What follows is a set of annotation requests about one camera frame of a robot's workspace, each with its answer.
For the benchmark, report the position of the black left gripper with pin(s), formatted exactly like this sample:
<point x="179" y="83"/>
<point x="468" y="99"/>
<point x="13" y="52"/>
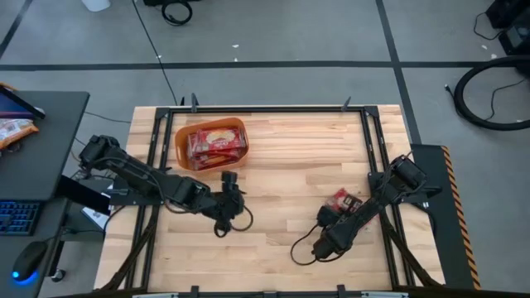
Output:
<point x="227" y="203"/>

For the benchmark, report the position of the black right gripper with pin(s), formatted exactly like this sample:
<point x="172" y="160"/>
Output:
<point x="331" y="240"/>

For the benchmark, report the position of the red popcorn bag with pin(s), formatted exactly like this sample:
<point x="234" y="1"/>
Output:
<point x="215" y="159"/>
<point x="345" y="199"/>
<point x="193" y="147"/>
<point x="221" y="140"/>

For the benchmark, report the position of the orange plastic basket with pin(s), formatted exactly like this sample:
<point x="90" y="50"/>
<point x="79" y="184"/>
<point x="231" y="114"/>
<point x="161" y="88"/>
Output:
<point x="182" y="153"/>

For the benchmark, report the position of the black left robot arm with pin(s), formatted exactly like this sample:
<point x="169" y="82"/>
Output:
<point x="141" y="176"/>

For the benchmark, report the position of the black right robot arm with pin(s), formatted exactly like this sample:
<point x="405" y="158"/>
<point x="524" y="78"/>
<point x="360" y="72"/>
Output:
<point x="393" y="186"/>

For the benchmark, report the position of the black platform with hazard stripe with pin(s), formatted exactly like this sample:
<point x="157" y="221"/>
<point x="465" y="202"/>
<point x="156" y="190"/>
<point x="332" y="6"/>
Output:
<point x="447" y="240"/>

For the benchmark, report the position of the black desk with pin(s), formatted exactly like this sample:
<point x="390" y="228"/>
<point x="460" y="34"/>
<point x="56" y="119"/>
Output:
<point x="41" y="157"/>

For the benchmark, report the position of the backlit black keyboard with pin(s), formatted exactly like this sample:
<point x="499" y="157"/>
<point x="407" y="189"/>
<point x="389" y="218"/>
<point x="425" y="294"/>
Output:
<point x="18" y="217"/>

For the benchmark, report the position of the black computer mouse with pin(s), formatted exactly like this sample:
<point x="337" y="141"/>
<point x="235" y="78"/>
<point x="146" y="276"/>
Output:
<point x="29" y="260"/>

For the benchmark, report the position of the white container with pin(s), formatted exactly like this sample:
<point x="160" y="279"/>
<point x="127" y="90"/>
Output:
<point x="96" y="5"/>

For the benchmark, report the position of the orange snack bag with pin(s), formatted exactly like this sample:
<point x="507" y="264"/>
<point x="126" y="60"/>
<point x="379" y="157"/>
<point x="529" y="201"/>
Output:
<point x="14" y="130"/>

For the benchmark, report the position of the dark tablet screen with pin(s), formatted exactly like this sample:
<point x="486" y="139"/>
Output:
<point x="16" y="105"/>

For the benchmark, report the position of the black equipment case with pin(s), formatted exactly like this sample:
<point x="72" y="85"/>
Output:
<point x="513" y="29"/>

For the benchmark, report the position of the black metal table frame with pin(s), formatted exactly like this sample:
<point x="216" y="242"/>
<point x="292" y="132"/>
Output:
<point x="265" y="109"/>

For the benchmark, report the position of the black frame clamp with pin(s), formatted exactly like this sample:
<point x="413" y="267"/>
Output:
<point x="346" y="104"/>
<point x="194" y="103"/>

